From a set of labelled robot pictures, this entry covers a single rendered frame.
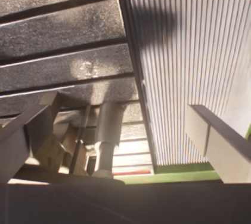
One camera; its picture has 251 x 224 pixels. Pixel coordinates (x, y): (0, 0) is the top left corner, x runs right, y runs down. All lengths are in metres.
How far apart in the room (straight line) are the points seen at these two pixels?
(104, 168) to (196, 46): 0.40
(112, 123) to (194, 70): 0.29
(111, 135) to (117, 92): 0.13
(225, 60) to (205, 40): 0.09
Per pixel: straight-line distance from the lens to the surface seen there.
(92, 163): 0.84
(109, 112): 0.53
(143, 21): 0.49
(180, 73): 0.56
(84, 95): 0.55
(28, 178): 0.45
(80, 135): 0.50
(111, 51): 0.45
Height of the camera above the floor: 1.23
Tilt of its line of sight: 48 degrees down
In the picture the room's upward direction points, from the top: 177 degrees counter-clockwise
